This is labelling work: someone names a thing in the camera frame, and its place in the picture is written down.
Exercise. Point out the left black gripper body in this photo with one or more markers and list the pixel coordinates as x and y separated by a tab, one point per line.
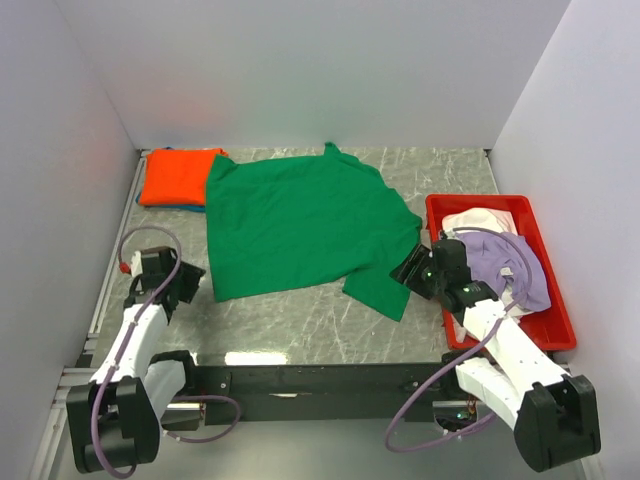
173	284

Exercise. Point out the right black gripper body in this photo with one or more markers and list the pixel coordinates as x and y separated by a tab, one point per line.
440	282

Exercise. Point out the green t shirt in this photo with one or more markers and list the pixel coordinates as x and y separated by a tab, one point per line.
290	223

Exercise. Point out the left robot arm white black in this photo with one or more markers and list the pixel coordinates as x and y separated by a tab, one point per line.
115	418

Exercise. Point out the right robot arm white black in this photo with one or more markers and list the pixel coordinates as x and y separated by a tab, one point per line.
553	415

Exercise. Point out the lavender t shirt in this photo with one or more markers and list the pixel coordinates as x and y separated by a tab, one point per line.
505	261

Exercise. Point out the pale pink t shirt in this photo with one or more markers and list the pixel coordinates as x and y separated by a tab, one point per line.
481	219

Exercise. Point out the folded orange t shirt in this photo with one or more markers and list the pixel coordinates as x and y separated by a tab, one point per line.
175	177

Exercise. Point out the red plastic bin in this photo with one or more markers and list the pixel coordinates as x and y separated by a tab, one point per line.
551	330

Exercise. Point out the black base beam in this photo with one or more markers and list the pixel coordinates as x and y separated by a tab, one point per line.
305	392

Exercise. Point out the aluminium frame rail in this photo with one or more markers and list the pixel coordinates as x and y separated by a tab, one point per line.
80	372

